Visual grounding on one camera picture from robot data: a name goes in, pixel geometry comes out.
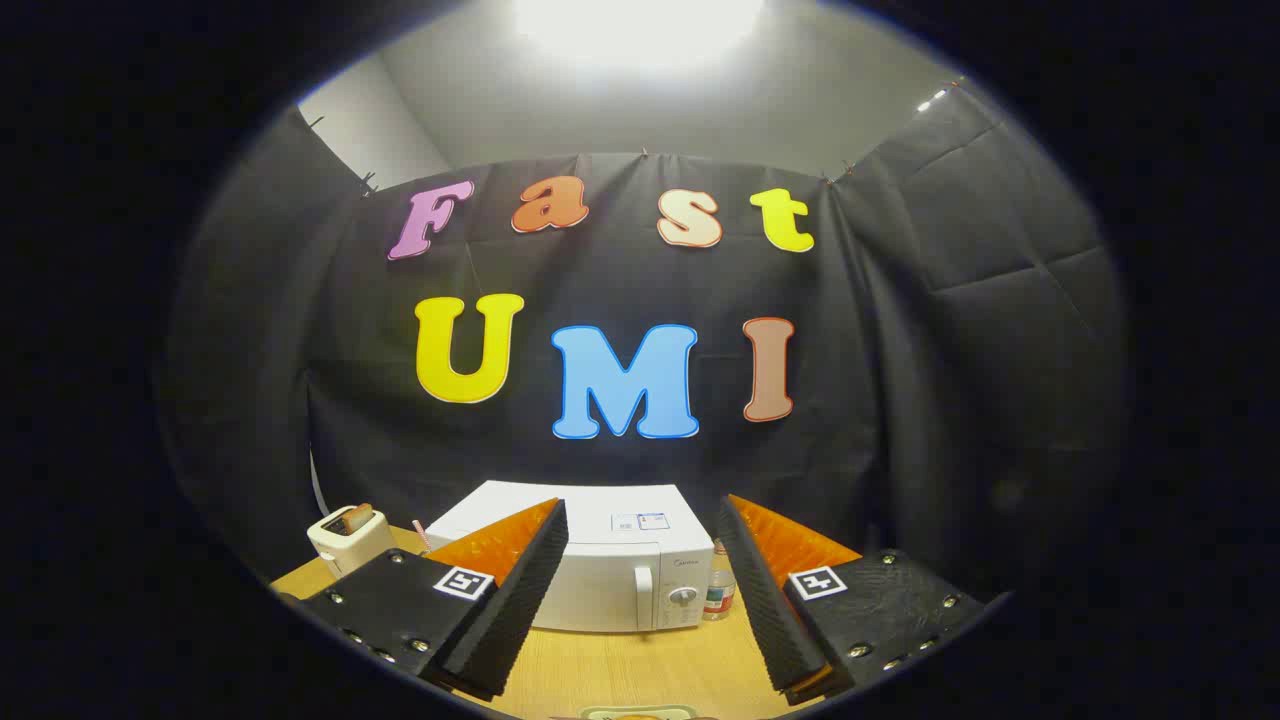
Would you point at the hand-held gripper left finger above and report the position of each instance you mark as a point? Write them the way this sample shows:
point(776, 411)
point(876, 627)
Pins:
point(520, 590)

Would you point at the white microwave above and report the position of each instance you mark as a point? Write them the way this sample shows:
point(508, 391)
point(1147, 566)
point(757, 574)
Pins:
point(620, 565)

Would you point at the clear plastic water bottle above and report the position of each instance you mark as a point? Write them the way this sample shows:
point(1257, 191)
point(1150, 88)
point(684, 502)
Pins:
point(720, 590)

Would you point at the ceiling light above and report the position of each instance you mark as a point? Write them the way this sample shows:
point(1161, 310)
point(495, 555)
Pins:
point(640, 25)

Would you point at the pink striped straw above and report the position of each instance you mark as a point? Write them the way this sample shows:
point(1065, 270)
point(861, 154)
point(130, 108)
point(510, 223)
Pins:
point(421, 537)

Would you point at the toast slice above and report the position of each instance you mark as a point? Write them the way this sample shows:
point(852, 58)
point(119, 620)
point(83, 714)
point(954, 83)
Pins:
point(357, 518)

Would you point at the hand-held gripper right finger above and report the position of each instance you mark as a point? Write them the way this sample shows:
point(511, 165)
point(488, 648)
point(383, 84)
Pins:
point(765, 600)

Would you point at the small ceiling spotlight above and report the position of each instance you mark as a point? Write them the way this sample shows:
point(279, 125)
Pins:
point(935, 99)

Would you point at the pale food plate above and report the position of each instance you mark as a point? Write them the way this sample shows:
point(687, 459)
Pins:
point(592, 713)

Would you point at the white toaster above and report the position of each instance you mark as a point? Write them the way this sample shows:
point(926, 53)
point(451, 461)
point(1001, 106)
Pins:
point(350, 550)

